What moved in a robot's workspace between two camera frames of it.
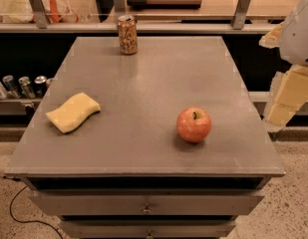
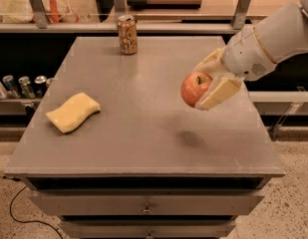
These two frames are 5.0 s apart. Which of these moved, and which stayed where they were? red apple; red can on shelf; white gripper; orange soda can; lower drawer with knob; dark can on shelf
Moved: red apple; white gripper
Stayed: dark can on shelf; lower drawer with knob; orange soda can; red can on shelf
